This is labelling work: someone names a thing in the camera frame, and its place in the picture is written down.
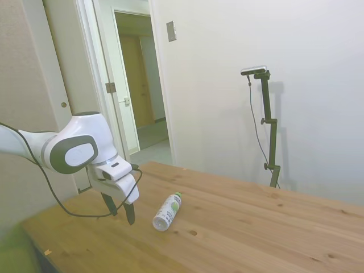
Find white open door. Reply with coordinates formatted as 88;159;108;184
95;0;141;160

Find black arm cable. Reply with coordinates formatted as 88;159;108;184
0;122;144;219

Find beige door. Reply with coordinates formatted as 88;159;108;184
42;0;101;197

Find dark camera stand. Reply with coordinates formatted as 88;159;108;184
253;71;282;188

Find water bottle with green cap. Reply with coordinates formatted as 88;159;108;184
152;192;183;232

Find grey wall plate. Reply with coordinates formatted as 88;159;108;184
166;20;178;43

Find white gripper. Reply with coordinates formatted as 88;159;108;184
86;167;140;226

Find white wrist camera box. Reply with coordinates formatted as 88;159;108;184
95;159;134;182

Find grey camera on stand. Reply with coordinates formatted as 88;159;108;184
240;65;268;77

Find brown wooden hallway door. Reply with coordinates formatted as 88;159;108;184
118;34;156;128

